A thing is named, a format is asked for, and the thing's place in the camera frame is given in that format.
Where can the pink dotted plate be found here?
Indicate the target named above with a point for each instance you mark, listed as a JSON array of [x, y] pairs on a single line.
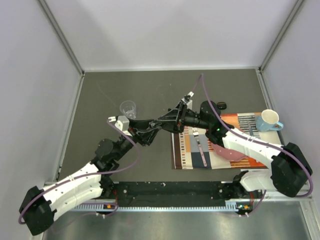
[[228, 154]]

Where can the pink handled knife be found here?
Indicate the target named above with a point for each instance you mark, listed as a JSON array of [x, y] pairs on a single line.
[[251, 132]]

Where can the aluminium frame profile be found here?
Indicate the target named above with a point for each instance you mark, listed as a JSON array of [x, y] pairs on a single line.
[[246, 202]]

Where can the clear plastic cup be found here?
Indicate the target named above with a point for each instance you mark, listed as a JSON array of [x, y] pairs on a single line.
[[128, 109]]

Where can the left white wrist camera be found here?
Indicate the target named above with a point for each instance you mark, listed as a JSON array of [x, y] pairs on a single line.
[[120, 122]]

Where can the pink handled fork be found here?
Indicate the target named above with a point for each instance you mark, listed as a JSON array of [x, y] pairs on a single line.
[[197, 138]]

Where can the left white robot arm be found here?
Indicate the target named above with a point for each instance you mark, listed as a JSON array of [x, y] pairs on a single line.
[[41, 207]]

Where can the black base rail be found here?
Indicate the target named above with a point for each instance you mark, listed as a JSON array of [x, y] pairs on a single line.
[[172, 194]]

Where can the light blue mug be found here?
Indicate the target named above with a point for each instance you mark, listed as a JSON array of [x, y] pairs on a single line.
[[268, 120]]

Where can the black oval earbud case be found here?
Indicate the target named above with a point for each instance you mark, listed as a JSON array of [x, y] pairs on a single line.
[[221, 105]]

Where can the colourful patterned placemat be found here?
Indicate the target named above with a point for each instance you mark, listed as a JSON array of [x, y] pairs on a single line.
[[186, 154]]

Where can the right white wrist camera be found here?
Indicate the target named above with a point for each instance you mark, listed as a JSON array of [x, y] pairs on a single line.
[[188, 101]]

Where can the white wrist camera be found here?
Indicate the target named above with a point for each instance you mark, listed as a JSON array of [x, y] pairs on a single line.
[[188, 101], [120, 122]]

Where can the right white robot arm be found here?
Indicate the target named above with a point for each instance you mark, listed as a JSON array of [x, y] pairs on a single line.
[[286, 171]]

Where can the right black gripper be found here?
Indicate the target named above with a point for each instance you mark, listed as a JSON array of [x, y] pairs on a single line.
[[175, 121]]

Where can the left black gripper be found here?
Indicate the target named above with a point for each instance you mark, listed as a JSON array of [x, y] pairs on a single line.
[[141, 134]]

